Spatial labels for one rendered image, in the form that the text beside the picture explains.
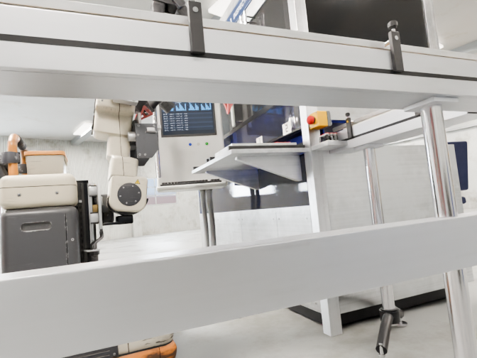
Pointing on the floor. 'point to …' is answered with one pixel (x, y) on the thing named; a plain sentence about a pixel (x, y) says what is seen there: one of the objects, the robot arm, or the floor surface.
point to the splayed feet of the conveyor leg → (390, 317)
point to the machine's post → (315, 178)
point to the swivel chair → (461, 164)
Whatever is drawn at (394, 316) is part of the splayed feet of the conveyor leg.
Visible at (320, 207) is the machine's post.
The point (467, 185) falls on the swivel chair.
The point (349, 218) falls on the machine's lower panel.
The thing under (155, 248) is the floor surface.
